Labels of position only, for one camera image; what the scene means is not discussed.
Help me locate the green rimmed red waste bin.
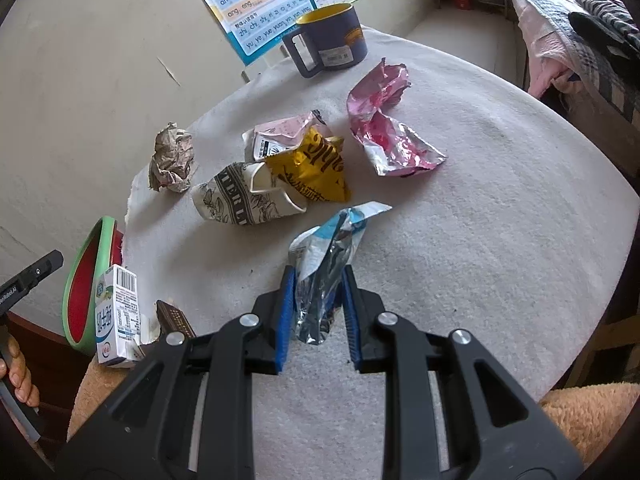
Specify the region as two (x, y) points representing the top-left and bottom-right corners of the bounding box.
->
(61, 216), (126, 357)

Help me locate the blue striped wall poster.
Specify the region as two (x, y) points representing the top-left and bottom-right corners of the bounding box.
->
(180, 0), (315, 67)

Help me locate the crumpled grey paper ball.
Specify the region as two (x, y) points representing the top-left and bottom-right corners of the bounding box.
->
(148, 121), (196, 194)

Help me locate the white milk carton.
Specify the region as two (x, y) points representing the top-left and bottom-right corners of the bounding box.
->
(93, 264), (147, 369)

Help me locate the pale pink wrapper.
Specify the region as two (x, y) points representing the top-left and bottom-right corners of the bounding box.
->
(242, 109), (333, 162)

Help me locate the dark blue mug yellow inside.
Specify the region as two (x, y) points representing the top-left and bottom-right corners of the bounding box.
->
(281, 3), (368, 79)

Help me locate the brown wrapper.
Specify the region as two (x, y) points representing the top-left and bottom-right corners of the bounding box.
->
(155, 300), (198, 343)

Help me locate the bed with plaid sheet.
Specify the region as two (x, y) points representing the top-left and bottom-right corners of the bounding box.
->
(505, 0), (640, 176)

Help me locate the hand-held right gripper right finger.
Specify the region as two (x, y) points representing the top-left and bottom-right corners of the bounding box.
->
(341, 264), (583, 480)

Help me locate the pink foil wrapper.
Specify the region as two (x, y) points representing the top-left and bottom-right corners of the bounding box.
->
(346, 58), (448, 177)

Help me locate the light blue foil wrapper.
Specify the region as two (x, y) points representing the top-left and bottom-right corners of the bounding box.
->
(288, 201), (393, 346)

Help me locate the black garment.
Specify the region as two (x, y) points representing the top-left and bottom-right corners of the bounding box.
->
(568, 10), (640, 61)

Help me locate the person's left hand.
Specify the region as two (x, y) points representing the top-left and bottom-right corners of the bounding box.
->
(0, 337), (41, 410)

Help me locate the white black printed wrapper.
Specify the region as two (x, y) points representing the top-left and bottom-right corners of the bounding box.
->
(191, 161), (308, 229)

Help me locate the yellow black printed wrapper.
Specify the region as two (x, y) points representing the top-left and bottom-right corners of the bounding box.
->
(264, 126), (352, 206)

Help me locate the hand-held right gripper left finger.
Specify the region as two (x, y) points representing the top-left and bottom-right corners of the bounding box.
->
(55, 264), (297, 480)

